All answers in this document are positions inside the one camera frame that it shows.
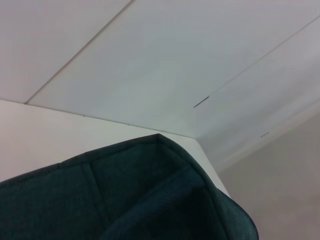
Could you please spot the dark teal fabric lunch bag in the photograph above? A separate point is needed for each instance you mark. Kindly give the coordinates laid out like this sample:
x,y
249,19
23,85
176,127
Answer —
x,y
100,200

